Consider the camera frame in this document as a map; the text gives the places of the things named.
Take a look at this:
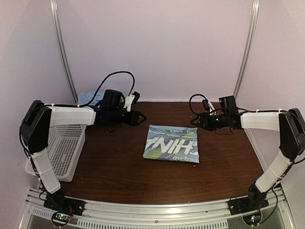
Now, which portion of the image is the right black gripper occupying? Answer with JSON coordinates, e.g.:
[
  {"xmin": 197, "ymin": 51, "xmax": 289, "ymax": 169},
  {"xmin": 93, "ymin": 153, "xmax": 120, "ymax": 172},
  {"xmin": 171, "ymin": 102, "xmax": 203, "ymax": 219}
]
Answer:
[{"xmin": 190, "ymin": 113, "xmax": 229, "ymax": 132}]

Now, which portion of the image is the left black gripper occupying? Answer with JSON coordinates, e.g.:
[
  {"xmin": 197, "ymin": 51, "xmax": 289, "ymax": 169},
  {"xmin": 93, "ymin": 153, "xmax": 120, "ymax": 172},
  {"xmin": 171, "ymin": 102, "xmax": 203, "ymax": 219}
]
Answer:
[{"xmin": 110, "ymin": 108, "xmax": 147, "ymax": 127}]

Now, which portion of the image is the blue printed garment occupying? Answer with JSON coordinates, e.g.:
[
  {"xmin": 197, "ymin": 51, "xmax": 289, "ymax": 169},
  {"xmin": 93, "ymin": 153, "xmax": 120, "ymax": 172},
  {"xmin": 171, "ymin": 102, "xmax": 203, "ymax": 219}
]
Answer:
[{"xmin": 143, "ymin": 125, "xmax": 200, "ymax": 164}]

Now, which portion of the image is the light blue shirt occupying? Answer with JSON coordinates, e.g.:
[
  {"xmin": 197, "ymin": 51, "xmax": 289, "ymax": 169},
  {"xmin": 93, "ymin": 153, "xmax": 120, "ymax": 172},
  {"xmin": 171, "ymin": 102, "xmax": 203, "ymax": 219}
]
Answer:
[{"xmin": 78, "ymin": 91, "xmax": 104, "ymax": 105}]

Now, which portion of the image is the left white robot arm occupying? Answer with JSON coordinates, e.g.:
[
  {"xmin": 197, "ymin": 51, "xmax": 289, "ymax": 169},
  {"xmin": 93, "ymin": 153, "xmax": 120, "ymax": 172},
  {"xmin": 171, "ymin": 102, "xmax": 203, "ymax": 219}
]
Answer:
[{"xmin": 20, "ymin": 90, "xmax": 146, "ymax": 212}]

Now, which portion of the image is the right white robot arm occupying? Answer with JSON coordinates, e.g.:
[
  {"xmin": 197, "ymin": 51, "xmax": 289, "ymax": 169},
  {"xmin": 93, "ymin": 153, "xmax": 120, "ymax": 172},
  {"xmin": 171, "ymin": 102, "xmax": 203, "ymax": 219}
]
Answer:
[{"xmin": 188, "ymin": 94, "xmax": 305, "ymax": 211}]

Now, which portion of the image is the white plastic laundry basket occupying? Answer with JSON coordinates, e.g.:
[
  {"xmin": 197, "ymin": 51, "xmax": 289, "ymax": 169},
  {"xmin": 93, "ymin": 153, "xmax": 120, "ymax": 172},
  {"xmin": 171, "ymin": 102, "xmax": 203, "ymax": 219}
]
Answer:
[{"xmin": 24, "ymin": 124, "xmax": 87, "ymax": 183}]

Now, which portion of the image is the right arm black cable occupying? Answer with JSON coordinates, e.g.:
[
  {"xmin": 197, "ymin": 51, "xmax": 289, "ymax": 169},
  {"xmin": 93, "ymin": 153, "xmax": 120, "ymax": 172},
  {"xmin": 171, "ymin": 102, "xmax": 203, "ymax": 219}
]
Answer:
[{"xmin": 189, "ymin": 94, "xmax": 208, "ymax": 117}]

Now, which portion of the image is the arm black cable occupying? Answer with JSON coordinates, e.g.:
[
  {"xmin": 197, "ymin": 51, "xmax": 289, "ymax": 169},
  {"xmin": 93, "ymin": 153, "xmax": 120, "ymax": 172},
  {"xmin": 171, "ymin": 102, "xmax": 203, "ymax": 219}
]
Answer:
[
  {"xmin": 76, "ymin": 71, "xmax": 136, "ymax": 108},
  {"xmin": 189, "ymin": 94, "xmax": 208, "ymax": 117}
]

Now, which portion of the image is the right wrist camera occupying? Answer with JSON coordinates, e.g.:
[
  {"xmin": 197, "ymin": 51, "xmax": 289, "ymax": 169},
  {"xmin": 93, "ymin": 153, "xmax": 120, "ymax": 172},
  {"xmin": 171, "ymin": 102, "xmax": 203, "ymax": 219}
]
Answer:
[{"xmin": 202, "ymin": 99, "xmax": 216, "ymax": 115}]

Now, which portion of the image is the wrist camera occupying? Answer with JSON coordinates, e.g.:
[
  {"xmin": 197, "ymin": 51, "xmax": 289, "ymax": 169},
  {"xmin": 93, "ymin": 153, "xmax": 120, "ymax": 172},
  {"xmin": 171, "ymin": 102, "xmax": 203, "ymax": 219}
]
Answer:
[
  {"xmin": 202, "ymin": 99, "xmax": 216, "ymax": 115},
  {"xmin": 124, "ymin": 92, "xmax": 140, "ymax": 112}
]

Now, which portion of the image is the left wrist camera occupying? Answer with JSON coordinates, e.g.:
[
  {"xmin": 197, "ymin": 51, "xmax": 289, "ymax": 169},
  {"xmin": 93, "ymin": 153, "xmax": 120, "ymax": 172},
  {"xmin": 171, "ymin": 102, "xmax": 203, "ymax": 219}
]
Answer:
[{"xmin": 124, "ymin": 92, "xmax": 140, "ymax": 112}]

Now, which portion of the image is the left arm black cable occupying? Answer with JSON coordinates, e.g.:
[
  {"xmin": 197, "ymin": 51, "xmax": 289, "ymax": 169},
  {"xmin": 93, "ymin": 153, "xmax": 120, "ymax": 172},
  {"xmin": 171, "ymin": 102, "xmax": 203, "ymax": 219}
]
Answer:
[{"xmin": 76, "ymin": 71, "xmax": 136, "ymax": 108}]

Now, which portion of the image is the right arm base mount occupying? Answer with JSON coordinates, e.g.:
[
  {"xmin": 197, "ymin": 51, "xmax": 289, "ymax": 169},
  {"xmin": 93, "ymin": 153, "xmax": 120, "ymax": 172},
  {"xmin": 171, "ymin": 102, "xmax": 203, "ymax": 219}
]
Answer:
[{"xmin": 227, "ymin": 183, "xmax": 269, "ymax": 215}]

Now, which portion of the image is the aluminium front rail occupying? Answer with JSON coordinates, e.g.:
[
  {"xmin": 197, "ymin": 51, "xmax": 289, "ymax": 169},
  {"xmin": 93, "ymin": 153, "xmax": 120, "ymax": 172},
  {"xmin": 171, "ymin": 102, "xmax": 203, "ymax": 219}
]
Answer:
[{"xmin": 17, "ymin": 188, "xmax": 296, "ymax": 229}]

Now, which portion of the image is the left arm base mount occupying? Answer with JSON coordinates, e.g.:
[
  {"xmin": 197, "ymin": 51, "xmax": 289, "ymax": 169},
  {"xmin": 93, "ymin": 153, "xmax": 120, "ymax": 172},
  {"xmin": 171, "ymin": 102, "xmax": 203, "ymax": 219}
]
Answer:
[{"xmin": 43, "ymin": 188, "xmax": 85, "ymax": 216}]

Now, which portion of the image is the right aluminium corner post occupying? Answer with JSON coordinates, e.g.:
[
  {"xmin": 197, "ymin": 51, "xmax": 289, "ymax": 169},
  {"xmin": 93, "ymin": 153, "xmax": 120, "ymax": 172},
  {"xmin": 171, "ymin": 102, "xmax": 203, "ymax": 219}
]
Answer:
[{"xmin": 234, "ymin": 0, "xmax": 260, "ymax": 98}]

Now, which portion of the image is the aluminium corner post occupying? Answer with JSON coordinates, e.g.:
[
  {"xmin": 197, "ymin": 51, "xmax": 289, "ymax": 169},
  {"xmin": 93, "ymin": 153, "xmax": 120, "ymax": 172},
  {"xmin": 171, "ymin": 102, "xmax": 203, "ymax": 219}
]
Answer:
[
  {"xmin": 50, "ymin": 0, "xmax": 78, "ymax": 103},
  {"xmin": 234, "ymin": 0, "xmax": 260, "ymax": 98}
]

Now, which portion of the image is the left aluminium corner post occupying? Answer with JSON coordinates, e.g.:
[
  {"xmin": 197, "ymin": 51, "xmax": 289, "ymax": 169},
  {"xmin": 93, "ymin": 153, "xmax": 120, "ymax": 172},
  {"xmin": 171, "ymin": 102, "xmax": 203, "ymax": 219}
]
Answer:
[{"xmin": 50, "ymin": 0, "xmax": 78, "ymax": 103}]

